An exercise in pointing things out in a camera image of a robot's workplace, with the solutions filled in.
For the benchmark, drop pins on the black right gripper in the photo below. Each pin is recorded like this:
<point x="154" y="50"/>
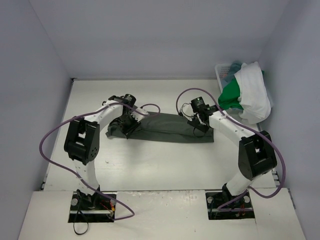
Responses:
<point x="196" y="123"/>

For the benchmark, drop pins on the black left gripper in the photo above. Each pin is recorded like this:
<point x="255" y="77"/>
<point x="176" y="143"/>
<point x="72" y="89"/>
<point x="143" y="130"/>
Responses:
<point x="128" y="126"/>

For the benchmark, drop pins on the grey t shirt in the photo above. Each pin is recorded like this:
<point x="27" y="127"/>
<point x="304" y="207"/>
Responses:
<point x="165" y="127"/>

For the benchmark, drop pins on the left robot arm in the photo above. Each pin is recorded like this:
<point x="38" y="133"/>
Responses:
<point x="82" y="142"/>

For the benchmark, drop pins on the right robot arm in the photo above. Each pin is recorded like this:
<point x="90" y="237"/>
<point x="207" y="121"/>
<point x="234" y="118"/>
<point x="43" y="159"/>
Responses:
<point x="256" y="156"/>

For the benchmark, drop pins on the green t shirt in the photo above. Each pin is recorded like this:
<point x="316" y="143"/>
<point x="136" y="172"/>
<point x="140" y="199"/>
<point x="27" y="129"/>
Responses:
<point x="230" y="96"/>

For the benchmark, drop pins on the white laundry basket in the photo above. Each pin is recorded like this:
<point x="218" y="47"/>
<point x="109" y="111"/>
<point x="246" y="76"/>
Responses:
<point x="222" y="70"/>

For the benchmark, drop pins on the white t shirt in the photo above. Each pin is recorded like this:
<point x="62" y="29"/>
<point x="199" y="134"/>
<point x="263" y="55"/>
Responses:
<point x="255" y="117"/>

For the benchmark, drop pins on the light blue garment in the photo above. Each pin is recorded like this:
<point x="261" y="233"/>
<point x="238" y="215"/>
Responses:
<point x="234" y="68"/>

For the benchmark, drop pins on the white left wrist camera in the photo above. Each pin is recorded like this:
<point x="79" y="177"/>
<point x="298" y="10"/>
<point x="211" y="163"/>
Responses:
<point x="139" y="113"/>

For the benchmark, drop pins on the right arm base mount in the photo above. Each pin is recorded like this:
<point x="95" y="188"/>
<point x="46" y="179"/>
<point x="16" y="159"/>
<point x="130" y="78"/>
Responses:
<point x="238" y="210"/>

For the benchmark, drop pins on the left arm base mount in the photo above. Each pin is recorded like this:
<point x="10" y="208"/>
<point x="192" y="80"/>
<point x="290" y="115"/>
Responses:
<point x="101" y="210"/>

